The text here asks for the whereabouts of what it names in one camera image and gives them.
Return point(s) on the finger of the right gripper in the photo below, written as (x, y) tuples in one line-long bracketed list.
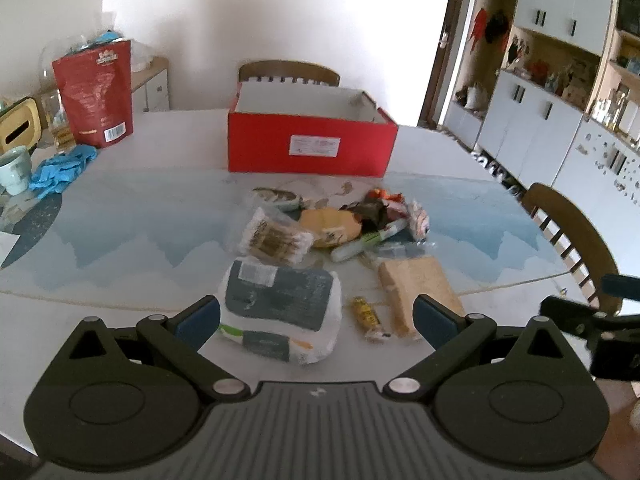
[(583, 321), (621, 286)]

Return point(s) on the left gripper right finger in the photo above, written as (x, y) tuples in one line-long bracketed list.
[(459, 342)]

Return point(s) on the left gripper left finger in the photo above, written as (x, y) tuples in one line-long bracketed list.
[(175, 343)]

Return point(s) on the small yellow snack bar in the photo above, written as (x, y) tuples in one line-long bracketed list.
[(368, 320)]

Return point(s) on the wet wipes pack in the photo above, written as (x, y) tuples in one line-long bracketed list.
[(290, 315)]

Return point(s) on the cotton swabs bag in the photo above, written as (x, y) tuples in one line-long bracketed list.
[(272, 236)]

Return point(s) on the white green tube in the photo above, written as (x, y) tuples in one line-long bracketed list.
[(366, 241)]

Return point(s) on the black foil packet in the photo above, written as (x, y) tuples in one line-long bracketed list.
[(372, 215)]

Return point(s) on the orange plush pouch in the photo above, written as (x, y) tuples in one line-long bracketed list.
[(331, 227)]

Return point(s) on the wooden chair at right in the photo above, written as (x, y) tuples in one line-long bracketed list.
[(581, 246)]

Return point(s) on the blue gloves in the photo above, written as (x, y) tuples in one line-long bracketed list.
[(57, 173)]

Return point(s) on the red cardboard box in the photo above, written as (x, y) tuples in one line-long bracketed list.
[(286, 128)]

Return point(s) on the light green mug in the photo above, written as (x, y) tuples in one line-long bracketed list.
[(15, 170)]

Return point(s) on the glass bottle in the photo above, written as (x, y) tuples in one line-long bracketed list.
[(57, 121)]

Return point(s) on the yellow tissue box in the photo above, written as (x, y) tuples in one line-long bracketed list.
[(20, 126)]

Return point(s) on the red snack bag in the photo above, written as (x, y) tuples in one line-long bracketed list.
[(95, 87)]

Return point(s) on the wooden chair behind table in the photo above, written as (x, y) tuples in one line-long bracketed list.
[(292, 71)]

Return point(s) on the red dragon keychain toy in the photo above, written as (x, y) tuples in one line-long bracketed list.
[(383, 194)]

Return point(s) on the white wall cabinet unit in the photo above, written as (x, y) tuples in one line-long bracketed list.
[(529, 74)]

